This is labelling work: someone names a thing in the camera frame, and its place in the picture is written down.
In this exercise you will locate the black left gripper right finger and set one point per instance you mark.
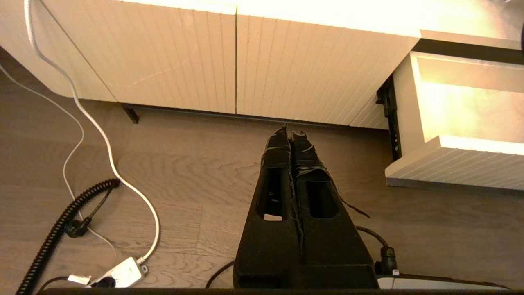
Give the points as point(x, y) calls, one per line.
point(335, 246)

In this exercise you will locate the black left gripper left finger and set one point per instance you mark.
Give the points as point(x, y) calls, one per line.
point(270, 246)

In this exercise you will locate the white slatted drawer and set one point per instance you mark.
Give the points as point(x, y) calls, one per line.
point(470, 110)

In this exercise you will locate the long white tv cabinet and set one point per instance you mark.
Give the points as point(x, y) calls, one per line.
point(163, 53)

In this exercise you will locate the white power strip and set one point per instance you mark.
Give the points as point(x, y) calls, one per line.
point(124, 272)

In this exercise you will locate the black plug in adapter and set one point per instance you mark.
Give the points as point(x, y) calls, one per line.
point(106, 282)

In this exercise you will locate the small white tag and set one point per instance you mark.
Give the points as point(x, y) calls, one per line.
point(79, 279)

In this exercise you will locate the black drawer slide rail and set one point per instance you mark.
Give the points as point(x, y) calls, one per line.
point(393, 123)

